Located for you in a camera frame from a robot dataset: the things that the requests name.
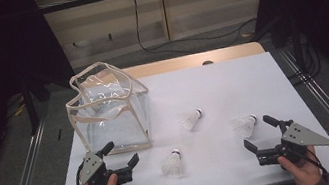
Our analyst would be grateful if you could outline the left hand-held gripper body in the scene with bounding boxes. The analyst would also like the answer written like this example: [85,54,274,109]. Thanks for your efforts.
[74,144,135,185]

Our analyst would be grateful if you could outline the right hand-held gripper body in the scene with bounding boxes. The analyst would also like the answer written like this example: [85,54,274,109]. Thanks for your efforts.
[250,112,329,170]

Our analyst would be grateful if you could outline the white feather shuttlecock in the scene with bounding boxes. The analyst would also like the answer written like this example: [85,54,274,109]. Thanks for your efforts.
[176,107,207,133]
[157,148,186,181]
[229,113,261,141]

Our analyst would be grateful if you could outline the clear plastic bag beige trim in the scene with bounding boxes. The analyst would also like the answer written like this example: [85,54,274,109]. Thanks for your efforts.
[59,54,160,162]

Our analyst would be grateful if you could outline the person's right hand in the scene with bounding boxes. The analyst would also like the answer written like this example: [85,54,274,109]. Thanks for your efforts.
[276,143,325,185]

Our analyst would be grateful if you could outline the white table mat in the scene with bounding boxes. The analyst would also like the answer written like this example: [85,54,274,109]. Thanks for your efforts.
[36,41,329,185]

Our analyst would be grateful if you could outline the black metal stand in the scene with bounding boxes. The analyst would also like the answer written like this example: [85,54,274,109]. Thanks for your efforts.
[19,71,56,136]

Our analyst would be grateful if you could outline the wooden table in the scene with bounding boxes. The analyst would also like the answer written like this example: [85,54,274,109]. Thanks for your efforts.
[118,39,267,82]

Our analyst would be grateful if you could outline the beige cabinet counter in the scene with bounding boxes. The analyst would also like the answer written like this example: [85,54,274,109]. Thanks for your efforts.
[31,0,281,75]

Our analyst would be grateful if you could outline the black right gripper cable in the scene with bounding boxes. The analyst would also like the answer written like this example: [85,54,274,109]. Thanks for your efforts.
[287,138,329,185]

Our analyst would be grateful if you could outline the black floor cables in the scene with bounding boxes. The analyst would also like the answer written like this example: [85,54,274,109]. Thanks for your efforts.
[281,30,326,88]

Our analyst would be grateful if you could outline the black wall socket cable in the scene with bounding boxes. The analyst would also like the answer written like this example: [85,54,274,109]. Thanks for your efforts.
[131,0,262,63]

